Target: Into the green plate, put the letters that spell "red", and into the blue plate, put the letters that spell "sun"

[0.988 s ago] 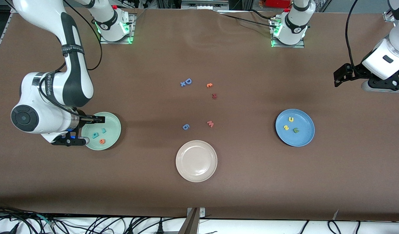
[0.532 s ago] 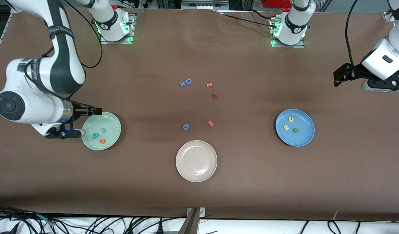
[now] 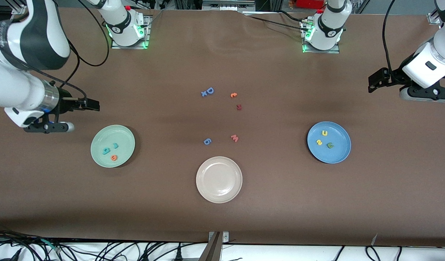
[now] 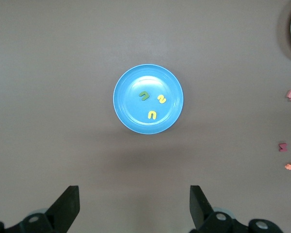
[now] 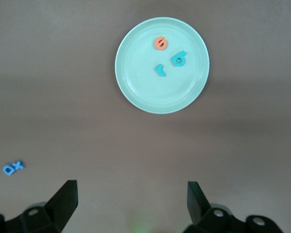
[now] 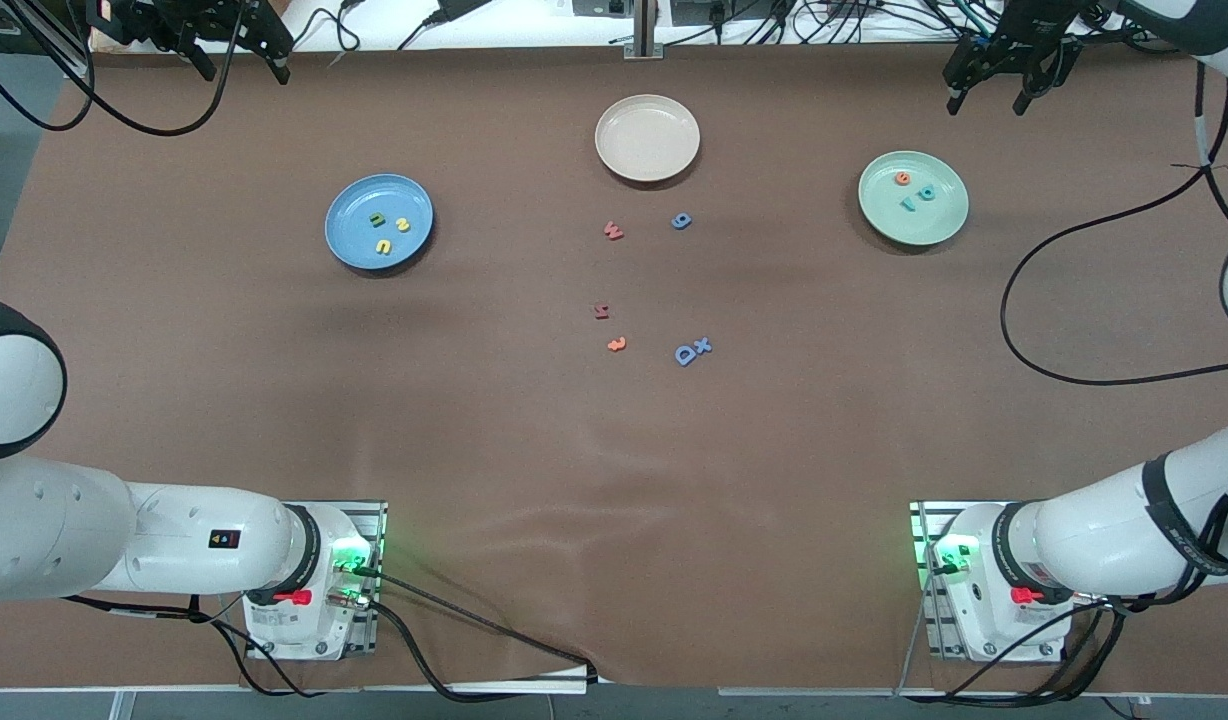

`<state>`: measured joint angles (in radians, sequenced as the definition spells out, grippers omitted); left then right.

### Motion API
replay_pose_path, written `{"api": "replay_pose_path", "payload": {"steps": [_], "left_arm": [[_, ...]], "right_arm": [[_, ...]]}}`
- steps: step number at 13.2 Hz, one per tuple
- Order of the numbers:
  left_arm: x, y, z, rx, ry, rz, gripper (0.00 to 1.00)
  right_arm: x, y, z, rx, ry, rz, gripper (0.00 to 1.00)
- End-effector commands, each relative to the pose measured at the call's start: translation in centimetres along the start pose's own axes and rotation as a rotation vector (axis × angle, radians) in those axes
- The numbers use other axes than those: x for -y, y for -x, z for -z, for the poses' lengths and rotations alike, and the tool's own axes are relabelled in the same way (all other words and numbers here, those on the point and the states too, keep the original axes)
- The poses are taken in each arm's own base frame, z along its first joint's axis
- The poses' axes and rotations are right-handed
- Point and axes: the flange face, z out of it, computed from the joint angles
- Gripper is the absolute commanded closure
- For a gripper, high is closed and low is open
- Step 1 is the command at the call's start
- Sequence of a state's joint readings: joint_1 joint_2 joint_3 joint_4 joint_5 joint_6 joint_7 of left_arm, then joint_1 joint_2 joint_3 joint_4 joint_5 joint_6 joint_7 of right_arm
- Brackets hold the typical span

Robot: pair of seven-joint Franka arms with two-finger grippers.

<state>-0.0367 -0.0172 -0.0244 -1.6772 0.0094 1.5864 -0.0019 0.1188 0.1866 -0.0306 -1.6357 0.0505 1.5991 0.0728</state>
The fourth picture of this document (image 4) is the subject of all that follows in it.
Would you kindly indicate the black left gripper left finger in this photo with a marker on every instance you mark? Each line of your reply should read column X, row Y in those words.
column 63, row 208

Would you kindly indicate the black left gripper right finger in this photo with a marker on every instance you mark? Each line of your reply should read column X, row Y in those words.
column 201, row 211

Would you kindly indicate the yellow foam letter U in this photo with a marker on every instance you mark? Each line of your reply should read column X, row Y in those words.
column 152, row 112

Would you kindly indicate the yellow foam number two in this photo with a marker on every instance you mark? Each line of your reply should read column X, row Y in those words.
column 161, row 99

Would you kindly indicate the green foam letter U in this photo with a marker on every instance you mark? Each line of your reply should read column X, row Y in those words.
column 144, row 93

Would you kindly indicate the orange foam number three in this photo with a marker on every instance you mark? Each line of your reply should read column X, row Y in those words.
column 290, row 166

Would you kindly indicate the dark red foam letter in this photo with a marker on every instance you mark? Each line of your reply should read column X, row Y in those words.
column 282, row 148

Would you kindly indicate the blue plate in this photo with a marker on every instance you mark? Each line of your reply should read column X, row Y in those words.
column 131, row 114

